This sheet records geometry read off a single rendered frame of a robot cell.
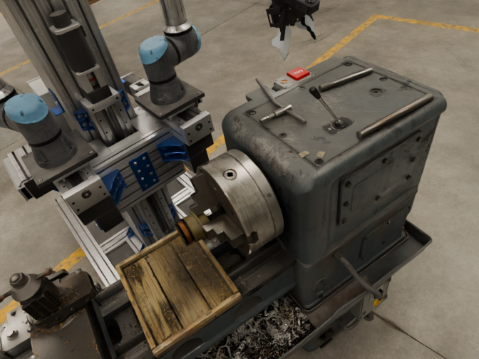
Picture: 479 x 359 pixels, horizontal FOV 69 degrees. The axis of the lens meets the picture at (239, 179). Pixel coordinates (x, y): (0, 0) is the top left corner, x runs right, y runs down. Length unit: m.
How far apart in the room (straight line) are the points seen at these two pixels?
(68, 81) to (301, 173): 0.97
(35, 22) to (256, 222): 0.99
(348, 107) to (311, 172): 0.31
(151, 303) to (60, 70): 0.90
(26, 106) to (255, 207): 0.81
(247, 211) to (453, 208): 1.88
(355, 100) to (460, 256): 1.46
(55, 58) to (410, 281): 2.03
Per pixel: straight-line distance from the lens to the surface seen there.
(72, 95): 1.54
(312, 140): 1.02
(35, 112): 1.32
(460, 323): 2.21
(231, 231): 1.01
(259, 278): 1.19
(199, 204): 1.05
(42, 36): 1.46
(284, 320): 1.47
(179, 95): 1.49
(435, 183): 2.77
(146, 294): 1.24
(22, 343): 1.36
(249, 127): 1.10
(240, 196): 0.95
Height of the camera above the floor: 1.90
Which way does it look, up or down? 44 degrees down
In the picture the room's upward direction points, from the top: 12 degrees counter-clockwise
